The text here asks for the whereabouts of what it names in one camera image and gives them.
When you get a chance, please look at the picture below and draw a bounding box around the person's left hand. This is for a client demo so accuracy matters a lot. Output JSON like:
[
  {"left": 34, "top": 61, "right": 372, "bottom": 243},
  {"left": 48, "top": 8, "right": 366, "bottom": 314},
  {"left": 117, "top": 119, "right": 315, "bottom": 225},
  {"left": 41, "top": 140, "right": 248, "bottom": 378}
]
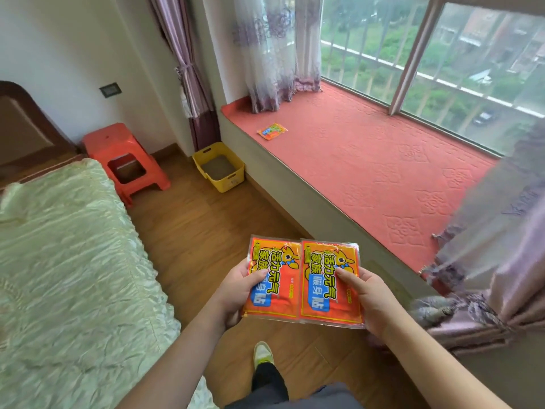
[{"left": 216, "top": 257, "right": 269, "bottom": 331}]

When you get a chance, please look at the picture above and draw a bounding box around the person's right hand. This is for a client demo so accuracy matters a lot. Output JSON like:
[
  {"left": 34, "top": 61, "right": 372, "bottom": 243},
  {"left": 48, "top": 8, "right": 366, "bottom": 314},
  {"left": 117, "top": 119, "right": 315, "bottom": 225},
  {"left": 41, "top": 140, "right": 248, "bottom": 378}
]
[{"left": 335, "top": 266, "right": 408, "bottom": 340}]

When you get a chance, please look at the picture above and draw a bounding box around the orange heat patch packet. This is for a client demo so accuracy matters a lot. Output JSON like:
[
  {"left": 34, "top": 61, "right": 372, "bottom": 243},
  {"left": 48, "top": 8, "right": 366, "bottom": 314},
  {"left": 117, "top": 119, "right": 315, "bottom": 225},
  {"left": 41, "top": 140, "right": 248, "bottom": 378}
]
[
  {"left": 242, "top": 235, "right": 303, "bottom": 322},
  {"left": 298, "top": 238, "right": 366, "bottom": 329}
]

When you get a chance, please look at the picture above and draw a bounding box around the person's left forearm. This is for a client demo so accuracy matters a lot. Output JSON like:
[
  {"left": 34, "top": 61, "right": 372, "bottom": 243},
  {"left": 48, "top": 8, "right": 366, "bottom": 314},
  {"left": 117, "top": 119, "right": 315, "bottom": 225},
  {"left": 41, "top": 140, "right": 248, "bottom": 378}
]
[{"left": 114, "top": 300, "right": 237, "bottom": 409}]

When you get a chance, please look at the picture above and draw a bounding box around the person's right forearm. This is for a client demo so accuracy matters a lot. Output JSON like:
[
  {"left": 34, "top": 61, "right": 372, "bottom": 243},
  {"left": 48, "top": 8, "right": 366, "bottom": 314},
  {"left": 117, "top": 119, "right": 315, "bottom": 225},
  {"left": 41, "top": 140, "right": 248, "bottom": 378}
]
[{"left": 375, "top": 313, "right": 522, "bottom": 409}]

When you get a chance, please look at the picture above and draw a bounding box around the yellow-green shoe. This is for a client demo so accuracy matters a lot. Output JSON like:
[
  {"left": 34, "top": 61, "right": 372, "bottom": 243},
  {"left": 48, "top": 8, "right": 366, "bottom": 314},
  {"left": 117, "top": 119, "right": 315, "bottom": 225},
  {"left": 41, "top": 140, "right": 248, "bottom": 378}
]
[{"left": 253, "top": 341, "right": 274, "bottom": 371}]

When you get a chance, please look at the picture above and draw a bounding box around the red quilted window seat mat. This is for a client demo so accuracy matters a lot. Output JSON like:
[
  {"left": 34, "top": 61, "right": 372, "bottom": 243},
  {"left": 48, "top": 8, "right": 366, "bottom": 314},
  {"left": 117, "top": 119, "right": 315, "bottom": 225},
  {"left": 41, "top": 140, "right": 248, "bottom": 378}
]
[{"left": 221, "top": 80, "right": 500, "bottom": 275}]

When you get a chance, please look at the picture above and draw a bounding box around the person's leg in dark trousers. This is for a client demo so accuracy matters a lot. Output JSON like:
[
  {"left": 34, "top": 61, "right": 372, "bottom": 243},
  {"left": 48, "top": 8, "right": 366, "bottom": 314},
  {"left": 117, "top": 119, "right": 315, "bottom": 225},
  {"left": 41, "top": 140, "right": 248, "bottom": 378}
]
[{"left": 225, "top": 361, "right": 364, "bottom": 409}]

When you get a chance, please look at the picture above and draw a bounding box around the yellow plastic basket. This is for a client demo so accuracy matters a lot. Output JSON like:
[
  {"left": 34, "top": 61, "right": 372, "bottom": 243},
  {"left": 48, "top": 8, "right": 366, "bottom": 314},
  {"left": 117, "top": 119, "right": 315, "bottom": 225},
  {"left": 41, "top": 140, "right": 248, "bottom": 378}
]
[{"left": 192, "top": 142, "right": 246, "bottom": 193}]

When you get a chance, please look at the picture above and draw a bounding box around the purple curtain with tassels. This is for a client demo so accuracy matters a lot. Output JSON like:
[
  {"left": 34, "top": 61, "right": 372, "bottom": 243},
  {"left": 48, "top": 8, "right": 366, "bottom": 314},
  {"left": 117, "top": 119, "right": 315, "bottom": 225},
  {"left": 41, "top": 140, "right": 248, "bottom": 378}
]
[{"left": 409, "top": 119, "right": 545, "bottom": 358}]

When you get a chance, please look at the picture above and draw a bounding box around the small orange packet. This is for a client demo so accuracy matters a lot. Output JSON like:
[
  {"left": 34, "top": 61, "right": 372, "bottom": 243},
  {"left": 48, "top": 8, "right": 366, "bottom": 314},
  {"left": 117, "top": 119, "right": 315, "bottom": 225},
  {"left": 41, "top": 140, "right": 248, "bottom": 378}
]
[{"left": 257, "top": 123, "right": 288, "bottom": 141}]

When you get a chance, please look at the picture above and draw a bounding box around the orange plastic stool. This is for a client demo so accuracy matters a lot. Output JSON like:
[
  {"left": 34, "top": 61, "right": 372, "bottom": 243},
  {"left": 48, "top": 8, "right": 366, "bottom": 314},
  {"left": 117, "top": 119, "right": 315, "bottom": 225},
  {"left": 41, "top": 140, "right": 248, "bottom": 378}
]
[{"left": 82, "top": 123, "right": 171, "bottom": 208}]

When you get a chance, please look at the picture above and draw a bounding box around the bed with cream quilted cover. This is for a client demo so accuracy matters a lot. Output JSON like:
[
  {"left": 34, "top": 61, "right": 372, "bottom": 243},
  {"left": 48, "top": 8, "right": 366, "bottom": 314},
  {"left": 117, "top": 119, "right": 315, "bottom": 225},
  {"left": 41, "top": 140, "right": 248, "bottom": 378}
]
[{"left": 0, "top": 157, "right": 218, "bottom": 409}]

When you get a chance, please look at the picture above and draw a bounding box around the purple tied curtain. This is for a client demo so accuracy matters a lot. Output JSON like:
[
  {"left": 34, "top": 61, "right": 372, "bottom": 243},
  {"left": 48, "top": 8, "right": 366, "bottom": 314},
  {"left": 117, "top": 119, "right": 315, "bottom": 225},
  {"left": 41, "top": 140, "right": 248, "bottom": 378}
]
[{"left": 147, "top": 0, "right": 222, "bottom": 151}]

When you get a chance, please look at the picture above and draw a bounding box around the sheer floral curtain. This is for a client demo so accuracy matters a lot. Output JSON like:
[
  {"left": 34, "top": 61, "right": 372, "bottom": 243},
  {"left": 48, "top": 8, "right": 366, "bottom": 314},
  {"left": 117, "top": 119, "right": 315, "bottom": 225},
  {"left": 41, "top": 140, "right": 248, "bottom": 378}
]
[{"left": 232, "top": 0, "right": 323, "bottom": 114}]

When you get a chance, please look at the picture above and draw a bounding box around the brown wooden headboard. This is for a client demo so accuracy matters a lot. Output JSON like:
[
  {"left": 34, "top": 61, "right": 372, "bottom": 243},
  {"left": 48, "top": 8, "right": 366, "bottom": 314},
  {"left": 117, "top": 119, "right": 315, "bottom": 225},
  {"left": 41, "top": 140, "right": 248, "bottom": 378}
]
[{"left": 0, "top": 81, "right": 86, "bottom": 190}]

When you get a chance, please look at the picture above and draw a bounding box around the window with metal frame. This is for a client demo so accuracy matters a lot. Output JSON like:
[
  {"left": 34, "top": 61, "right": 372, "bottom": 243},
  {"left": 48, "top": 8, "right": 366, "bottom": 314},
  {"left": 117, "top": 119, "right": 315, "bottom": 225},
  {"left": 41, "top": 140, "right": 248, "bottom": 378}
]
[{"left": 319, "top": 0, "right": 545, "bottom": 158}]

